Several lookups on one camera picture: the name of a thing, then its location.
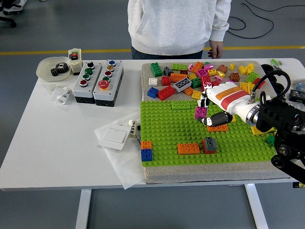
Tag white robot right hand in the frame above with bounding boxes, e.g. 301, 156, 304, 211
196, 82, 260, 127

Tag person's left hand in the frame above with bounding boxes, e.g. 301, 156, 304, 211
207, 40, 224, 59

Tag magenta four-stud brick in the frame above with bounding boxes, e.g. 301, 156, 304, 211
194, 106, 208, 120

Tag dark grey two-stud brick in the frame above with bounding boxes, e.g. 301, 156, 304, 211
205, 136, 218, 153

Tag red eight-stud brick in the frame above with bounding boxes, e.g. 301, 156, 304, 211
157, 85, 176, 101
201, 74, 213, 92

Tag orange eight-stud brick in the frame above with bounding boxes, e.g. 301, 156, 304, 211
206, 123, 229, 133
170, 73, 188, 83
177, 143, 201, 155

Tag grey upturned brick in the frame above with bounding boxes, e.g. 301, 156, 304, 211
173, 78, 193, 93

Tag lime green flat brick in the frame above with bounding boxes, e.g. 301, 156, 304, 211
171, 100, 192, 111

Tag green baseplate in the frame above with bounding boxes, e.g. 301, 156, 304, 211
140, 99, 279, 167

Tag blue four-stud brick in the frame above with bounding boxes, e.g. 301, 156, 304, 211
147, 87, 160, 99
141, 148, 153, 162

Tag person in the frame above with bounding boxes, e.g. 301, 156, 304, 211
127, 0, 232, 60

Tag black printed box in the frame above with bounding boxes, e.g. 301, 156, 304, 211
288, 89, 305, 104

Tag blue plastic packet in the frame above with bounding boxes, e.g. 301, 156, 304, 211
292, 80, 305, 91

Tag white printed tube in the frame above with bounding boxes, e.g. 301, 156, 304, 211
127, 118, 139, 139

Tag grey emergency-stop control box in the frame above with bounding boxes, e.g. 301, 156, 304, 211
92, 59, 124, 107

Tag white table leg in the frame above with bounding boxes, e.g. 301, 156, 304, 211
75, 189, 92, 229
244, 183, 269, 229

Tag white tissue paper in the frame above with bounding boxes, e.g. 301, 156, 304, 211
94, 112, 146, 190

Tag grey four-button control box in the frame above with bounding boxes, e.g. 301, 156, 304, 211
72, 61, 103, 104

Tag white pipe tee fitting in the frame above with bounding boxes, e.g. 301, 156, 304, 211
52, 86, 73, 105

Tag white plastic bowl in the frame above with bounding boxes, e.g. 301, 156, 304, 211
36, 56, 72, 82

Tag black office chair base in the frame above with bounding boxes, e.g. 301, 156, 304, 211
0, 10, 18, 28

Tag black strap bundle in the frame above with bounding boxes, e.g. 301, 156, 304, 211
260, 63, 287, 96

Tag black floor cable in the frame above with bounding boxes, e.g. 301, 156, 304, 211
227, 0, 305, 39

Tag white wall switch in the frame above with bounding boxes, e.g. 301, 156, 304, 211
98, 124, 131, 151

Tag cream switch box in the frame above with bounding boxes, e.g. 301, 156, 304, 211
68, 48, 83, 76

